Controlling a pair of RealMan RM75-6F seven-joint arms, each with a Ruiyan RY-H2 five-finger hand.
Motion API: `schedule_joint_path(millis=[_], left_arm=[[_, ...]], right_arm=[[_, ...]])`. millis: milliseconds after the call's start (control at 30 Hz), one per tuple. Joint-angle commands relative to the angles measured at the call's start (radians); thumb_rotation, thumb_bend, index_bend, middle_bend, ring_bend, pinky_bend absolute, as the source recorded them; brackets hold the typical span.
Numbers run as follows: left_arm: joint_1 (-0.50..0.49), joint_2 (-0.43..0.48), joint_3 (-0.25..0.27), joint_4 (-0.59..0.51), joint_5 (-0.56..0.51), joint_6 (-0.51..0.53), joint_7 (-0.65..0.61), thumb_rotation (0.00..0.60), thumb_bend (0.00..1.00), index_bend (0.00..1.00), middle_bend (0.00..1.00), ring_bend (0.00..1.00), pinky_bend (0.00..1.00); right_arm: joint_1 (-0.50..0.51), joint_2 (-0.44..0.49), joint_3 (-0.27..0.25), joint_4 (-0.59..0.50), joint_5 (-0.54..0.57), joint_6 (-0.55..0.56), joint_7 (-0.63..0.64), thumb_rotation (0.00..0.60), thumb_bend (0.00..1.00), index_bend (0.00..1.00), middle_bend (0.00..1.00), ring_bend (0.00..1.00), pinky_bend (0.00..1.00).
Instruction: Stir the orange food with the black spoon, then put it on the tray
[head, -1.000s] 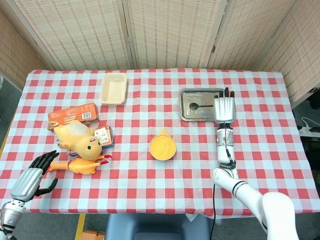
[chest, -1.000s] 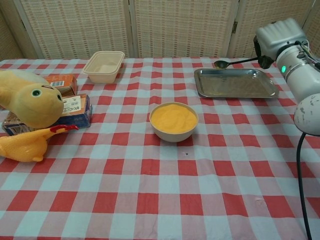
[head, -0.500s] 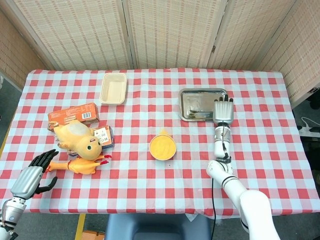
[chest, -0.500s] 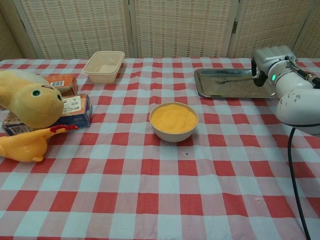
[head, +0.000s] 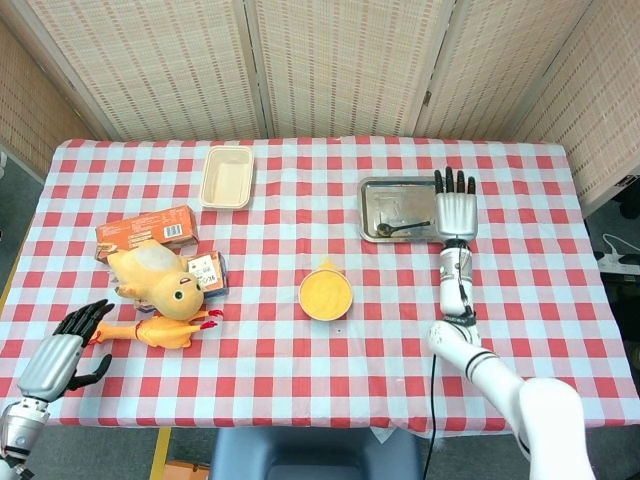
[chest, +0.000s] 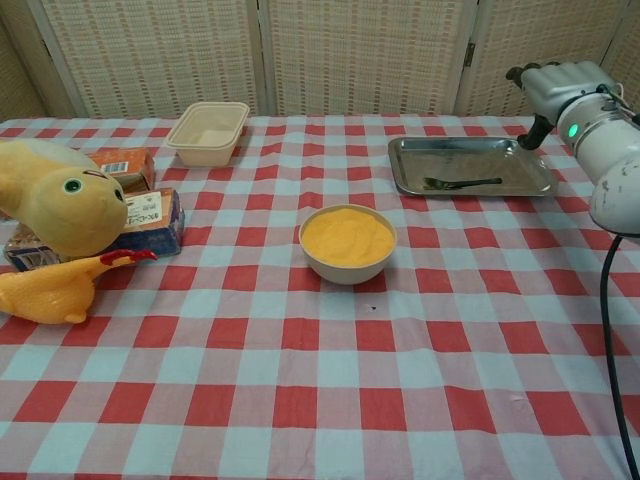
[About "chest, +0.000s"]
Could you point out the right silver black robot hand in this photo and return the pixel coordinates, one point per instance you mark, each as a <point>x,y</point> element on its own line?
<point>560,82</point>

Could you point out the black spoon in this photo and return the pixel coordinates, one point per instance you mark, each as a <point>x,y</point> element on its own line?
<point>435,183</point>

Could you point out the metal tray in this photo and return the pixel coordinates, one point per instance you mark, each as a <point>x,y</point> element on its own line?
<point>465,162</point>

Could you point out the off-white round bowl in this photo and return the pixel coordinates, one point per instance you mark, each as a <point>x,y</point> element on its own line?
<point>345,273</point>

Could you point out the beige plastic container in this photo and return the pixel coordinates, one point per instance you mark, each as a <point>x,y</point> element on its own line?
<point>205,152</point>

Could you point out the metal screen hinge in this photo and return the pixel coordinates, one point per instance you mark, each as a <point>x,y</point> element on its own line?
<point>469,55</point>

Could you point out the red white checkered tablecloth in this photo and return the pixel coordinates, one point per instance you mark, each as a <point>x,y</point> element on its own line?
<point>320,400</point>

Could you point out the woven beige folding screen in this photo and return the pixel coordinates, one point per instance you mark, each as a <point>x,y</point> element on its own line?
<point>150,50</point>

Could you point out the orange and blue carton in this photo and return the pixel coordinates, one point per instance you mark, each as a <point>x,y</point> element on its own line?
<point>155,235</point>

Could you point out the small orange cardboard box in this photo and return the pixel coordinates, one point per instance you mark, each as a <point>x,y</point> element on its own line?
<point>130,162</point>

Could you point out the yellow plush toy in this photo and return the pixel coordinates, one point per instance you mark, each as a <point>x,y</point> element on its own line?
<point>75,215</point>

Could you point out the yellow rubber chicken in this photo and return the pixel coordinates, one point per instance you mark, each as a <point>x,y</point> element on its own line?
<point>45,295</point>

